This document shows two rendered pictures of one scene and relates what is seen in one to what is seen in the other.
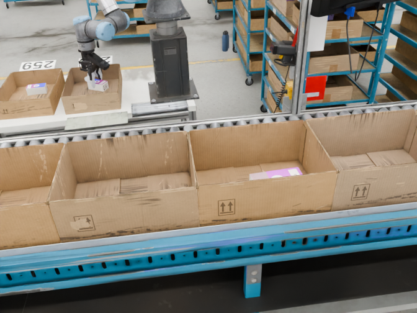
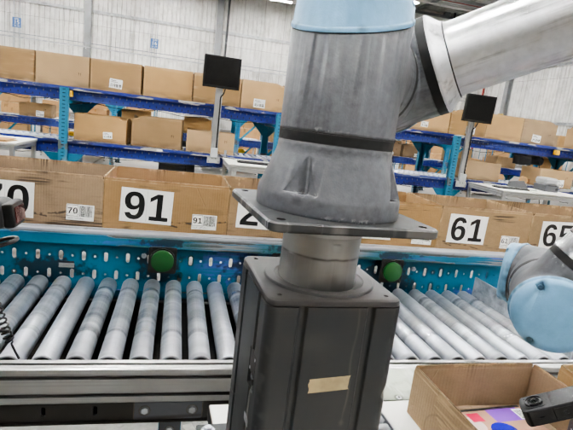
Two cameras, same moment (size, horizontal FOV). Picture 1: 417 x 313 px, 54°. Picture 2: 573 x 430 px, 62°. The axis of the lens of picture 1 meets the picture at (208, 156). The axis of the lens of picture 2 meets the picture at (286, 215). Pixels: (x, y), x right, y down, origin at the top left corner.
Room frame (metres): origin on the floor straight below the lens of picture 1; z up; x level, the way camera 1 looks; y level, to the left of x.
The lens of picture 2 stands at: (2.67, 0.05, 1.28)
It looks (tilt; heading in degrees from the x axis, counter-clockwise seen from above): 11 degrees down; 172
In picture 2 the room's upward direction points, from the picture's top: 7 degrees clockwise
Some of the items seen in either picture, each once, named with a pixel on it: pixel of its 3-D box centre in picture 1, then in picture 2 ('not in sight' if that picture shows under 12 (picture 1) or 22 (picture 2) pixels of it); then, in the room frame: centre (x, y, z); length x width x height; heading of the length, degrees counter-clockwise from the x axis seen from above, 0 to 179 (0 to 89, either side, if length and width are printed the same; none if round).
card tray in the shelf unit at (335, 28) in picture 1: (325, 19); not in sight; (2.45, -0.74, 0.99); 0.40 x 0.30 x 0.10; 3
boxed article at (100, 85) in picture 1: (98, 85); not in sight; (2.11, 0.60, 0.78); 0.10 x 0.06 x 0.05; 65
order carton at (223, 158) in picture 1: (255, 171); (168, 200); (1.00, -0.15, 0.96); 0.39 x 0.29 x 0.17; 96
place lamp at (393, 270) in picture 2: not in sight; (392, 272); (1.14, 0.65, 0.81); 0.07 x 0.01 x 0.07; 96
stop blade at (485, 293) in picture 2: not in sight; (515, 314); (1.34, 1.00, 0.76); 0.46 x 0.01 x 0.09; 6
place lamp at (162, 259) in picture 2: not in sight; (162, 261); (1.22, -0.13, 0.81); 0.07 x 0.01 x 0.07; 96
